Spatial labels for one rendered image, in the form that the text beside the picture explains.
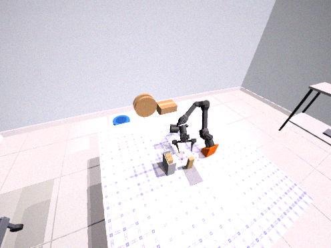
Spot grey open bin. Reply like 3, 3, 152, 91
162, 150, 177, 176

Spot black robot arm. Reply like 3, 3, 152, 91
170, 99, 216, 148

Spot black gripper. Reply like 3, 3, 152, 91
172, 132, 197, 153

